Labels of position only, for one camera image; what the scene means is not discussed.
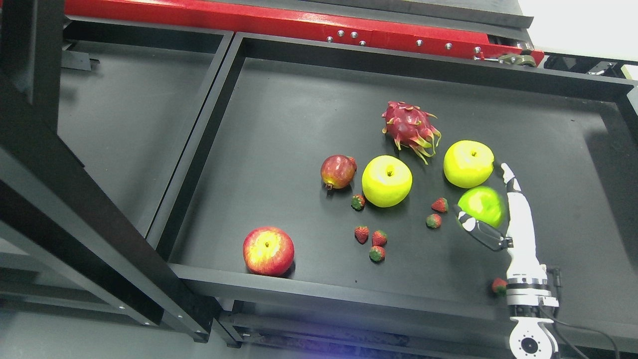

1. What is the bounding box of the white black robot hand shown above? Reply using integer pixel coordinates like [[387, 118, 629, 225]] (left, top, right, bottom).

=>
[[451, 162, 548, 285]]

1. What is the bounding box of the green apple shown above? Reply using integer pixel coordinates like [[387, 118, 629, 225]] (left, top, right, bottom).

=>
[[457, 186, 505, 228]]

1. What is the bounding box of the strawberry beside green apple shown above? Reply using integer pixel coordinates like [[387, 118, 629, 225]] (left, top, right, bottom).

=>
[[426, 213, 442, 229]]

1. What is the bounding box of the yellow apple right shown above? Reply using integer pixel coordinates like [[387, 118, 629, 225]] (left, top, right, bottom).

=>
[[444, 140, 495, 188]]

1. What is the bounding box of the yellow apple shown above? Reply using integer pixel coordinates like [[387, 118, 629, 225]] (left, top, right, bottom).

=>
[[361, 155, 413, 207], [444, 140, 495, 188]]

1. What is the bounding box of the strawberry lower middle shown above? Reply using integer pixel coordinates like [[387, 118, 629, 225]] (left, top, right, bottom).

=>
[[372, 230, 388, 247]]

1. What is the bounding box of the yellow apple left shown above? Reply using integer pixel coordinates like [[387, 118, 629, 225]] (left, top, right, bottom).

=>
[[361, 155, 413, 207]]

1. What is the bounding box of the red apple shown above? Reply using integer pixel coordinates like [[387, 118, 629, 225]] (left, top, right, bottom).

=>
[[242, 226, 296, 277]]

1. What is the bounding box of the strawberry by wrist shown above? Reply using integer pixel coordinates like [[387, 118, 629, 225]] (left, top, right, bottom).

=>
[[491, 278, 508, 296]]

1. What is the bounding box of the strawberry upper right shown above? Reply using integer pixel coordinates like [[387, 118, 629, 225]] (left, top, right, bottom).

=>
[[431, 197, 449, 213]]

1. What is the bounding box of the strawberry lowest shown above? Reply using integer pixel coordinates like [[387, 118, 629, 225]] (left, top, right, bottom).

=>
[[368, 245, 386, 263]]

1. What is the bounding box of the strawberry lower left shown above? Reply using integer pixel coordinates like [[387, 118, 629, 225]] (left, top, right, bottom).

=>
[[354, 226, 369, 244]]

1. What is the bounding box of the strawberry near pomegranate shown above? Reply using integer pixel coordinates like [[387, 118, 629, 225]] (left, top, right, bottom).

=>
[[350, 194, 365, 211]]

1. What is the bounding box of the pink dragon fruit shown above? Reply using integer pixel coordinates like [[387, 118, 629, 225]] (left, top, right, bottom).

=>
[[381, 101, 442, 165]]

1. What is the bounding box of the red pomegranate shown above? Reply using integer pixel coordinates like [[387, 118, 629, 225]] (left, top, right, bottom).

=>
[[320, 155, 357, 190]]

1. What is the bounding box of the red metal beam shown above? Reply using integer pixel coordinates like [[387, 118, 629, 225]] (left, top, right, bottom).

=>
[[64, 0, 545, 64]]

